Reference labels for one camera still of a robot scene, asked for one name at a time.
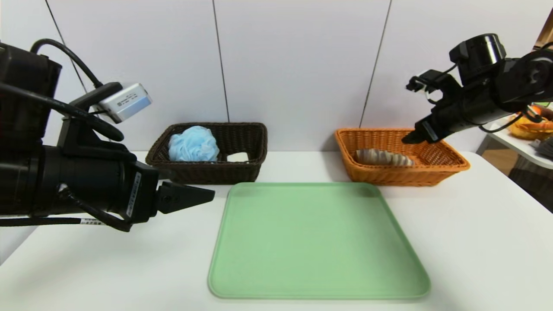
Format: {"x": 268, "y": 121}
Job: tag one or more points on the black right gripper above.
{"x": 428, "y": 131}

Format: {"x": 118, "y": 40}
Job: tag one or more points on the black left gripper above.
{"x": 141, "y": 195}

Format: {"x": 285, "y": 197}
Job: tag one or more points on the purple striped twisted bread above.
{"x": 384, "y": 157}

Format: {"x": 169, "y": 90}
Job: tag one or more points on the light blue bath loofah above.
{"x": 194, "y": 144}

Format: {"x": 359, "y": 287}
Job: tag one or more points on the white soap bar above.
{"x": 237, "y": 157}

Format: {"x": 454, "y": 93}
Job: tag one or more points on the dark brown wicker basket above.
{"x": 207, "y": 172}

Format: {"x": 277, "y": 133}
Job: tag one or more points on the orange wicker basket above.
{"x": 389, "y": 175}

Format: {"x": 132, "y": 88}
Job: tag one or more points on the small yellow wicker basket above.
{"x": 529, "y": 131}

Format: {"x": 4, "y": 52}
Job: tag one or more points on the white side table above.
{"x": 510, "y": 144}

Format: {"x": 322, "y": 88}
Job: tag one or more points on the dark grey bundled item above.
{"x": 546, "y": 149}

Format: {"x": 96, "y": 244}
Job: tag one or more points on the light green plastic tray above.
{"x": 319, "y": 250}

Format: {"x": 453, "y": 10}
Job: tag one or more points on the wooden shelf unit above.
{"x": 545, "y": 34}

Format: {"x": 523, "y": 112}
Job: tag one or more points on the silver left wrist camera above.
{"x": 125, "y": 101}

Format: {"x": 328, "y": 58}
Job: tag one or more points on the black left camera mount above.
{"x": 80, "y": 129}

